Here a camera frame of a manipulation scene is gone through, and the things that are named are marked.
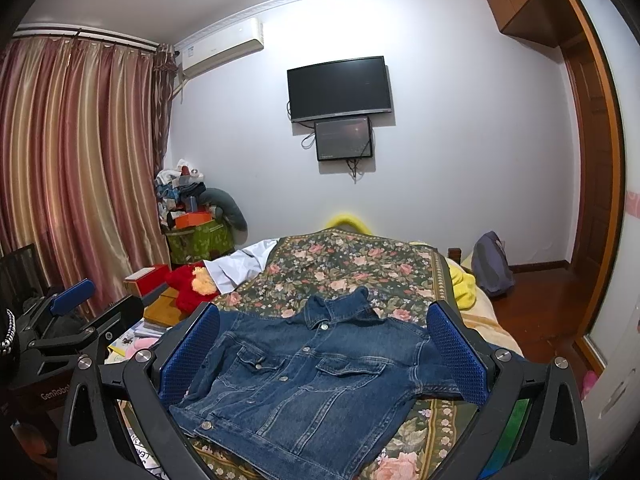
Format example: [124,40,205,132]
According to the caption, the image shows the small black wall monitor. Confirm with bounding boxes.
[314,116,373,162]

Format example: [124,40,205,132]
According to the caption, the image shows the grey neck pillow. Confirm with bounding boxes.
[198,188,247,232]

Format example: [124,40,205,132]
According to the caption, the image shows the floral bed cover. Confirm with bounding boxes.
[172,230,459,479]

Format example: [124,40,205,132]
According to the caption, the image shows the wooden overhead cabinet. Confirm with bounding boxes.
[487,0,582,48]

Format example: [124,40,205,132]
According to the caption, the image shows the clutter pile on box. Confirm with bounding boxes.
[154,159,206,229]

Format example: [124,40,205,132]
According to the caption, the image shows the striped pink curtain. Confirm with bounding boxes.
[1,36,176,316]

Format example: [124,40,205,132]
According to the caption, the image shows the green storage box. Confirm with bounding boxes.
[165,220,234,266]

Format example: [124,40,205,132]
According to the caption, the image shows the illustrated paper sheets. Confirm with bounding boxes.
[105,318,168,364]

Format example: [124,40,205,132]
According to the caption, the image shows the red gift box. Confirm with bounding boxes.
[124,264,170,298]

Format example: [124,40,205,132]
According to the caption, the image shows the wooden door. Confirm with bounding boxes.
[562,35,614,304]

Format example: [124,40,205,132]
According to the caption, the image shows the white pillow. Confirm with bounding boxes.
[204,238,279,295]

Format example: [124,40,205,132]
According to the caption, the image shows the grey backpack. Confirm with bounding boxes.
[471,231,515,298]

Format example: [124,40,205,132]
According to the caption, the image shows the large black wall television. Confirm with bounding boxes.
[286,56,393,122]

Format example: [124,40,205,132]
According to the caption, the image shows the orange box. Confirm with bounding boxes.
[175,210,213,230]

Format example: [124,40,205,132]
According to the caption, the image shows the brown wooden board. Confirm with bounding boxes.
[143,287,186,327]

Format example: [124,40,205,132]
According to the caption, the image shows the red plush toy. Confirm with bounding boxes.
[165,262,220,315]

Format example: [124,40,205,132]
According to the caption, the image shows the blue denim jacket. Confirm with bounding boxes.
[170,287,461,479]

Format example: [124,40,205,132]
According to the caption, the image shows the pink plush toy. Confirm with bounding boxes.
[125,337,158,360]

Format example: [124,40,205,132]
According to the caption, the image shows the white air conditioner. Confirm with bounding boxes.
[180,18,264,79]

